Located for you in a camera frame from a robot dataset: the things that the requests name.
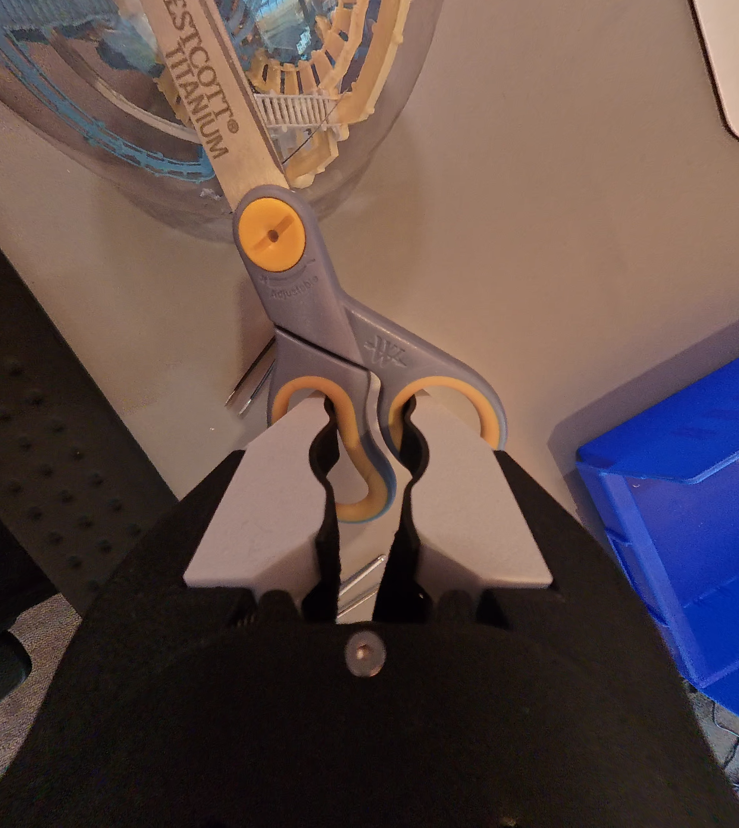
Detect black perforated wrist rest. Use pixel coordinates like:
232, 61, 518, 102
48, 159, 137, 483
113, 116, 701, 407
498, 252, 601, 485
0, 188, 183, 615

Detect orange grey scissors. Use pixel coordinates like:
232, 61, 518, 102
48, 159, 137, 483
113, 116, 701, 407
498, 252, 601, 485
144, 0, 509, 525

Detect black pointed tweezers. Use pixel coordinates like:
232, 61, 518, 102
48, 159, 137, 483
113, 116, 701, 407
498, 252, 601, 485
225, 339, 277, 417

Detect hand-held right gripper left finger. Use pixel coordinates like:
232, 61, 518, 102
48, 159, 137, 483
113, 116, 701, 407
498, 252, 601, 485
185, 392, 344, 602

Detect clear maze ball toy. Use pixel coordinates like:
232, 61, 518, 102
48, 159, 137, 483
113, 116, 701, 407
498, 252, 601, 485
0, 0, 442, 240

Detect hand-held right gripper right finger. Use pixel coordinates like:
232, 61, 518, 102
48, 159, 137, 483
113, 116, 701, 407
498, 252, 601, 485
398, 395, 554, 596

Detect blue storage bin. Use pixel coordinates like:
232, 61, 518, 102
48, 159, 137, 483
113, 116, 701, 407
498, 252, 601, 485
577, 334, 739, 745

